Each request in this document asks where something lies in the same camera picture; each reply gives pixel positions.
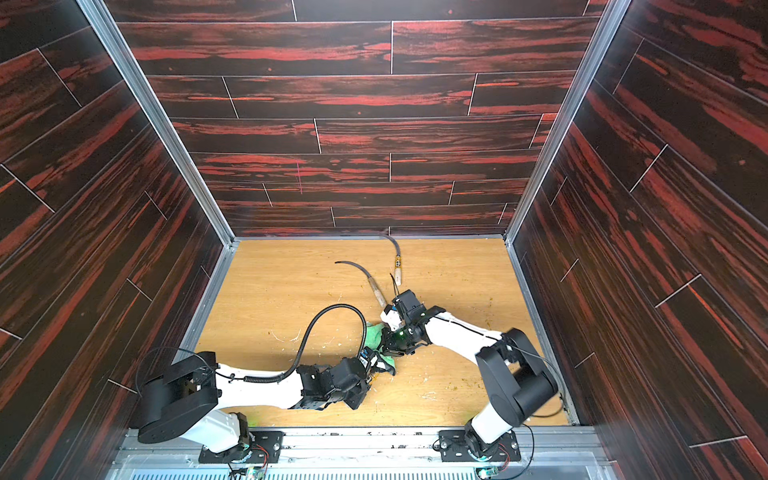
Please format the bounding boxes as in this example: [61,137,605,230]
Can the green microfibre rag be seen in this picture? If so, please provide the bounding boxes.
[363,324,396,376]

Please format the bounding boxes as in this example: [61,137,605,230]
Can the sickle plain wooden handle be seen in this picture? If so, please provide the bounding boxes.
[334,260,389,310]

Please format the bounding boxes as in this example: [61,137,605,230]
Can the sickle with yellow label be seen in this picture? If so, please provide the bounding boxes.
[380,233,403,287]

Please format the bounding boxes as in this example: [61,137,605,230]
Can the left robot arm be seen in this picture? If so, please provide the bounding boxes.
[129,352,371,455]

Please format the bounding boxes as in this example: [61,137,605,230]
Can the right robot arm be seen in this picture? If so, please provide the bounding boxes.
[377,290,559,460]

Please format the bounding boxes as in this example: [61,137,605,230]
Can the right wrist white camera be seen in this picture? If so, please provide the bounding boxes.
[380,306,403,331]

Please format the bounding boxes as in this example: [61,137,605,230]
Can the wrist white camera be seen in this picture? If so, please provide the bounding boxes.
[358,347,375,367]
[380,306,403,331]

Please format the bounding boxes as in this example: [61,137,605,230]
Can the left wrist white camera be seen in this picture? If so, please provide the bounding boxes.
[358,347,375,367]

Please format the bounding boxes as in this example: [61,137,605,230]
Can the left black corrugated cable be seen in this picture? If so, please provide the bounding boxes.
[230,303,368,385]

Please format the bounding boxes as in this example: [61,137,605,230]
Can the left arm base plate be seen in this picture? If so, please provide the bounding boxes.
[198,429,285,465]

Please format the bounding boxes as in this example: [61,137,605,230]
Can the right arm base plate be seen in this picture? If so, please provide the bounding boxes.
[432,429,521,462]

